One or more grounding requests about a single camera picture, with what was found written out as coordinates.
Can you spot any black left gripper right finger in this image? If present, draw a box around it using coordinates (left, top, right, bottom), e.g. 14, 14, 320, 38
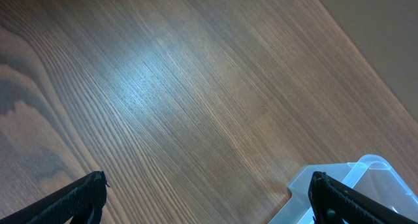
308, 171, 417, 224

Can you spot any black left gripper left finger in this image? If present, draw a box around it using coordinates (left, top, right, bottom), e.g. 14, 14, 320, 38
1, 171, 107, 224

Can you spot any clear plastic storage bin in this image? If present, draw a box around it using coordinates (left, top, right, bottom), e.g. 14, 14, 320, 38
270, 154, 417, 224

